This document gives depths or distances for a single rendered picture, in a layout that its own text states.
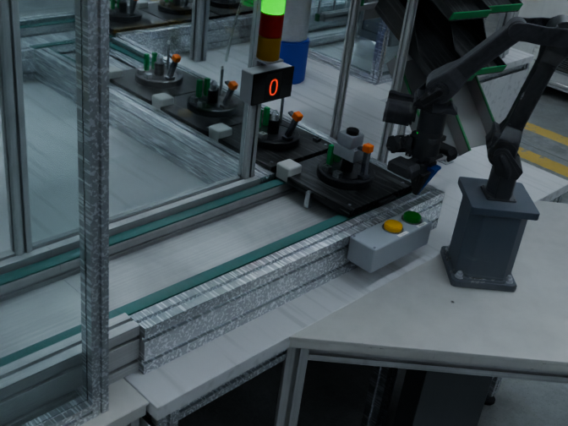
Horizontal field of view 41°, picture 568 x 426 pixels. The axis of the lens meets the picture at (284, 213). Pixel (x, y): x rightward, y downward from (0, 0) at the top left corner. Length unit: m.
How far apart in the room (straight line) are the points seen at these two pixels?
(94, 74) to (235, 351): 0.64
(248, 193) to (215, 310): 0.44
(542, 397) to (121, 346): 1.90
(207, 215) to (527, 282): 0.74
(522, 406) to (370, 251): 1.37
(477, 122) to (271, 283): 0.90
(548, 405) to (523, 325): 1.25
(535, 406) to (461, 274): 1.21
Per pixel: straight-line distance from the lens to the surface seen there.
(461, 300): 1.70
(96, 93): 1.01
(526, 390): 2.93
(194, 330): 1.41
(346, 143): 1.80
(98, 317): 1.19
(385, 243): 1.63
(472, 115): 2.17
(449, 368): 1.60
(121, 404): 1.33
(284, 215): 1.77
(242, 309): 1.47
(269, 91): 1.69
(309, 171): 1.86
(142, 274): 1.53
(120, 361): 1.35
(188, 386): 1.36
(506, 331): 1.65
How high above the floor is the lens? 1.78
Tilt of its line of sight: 29 degrees down
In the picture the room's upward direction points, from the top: 7 degrees clockwise
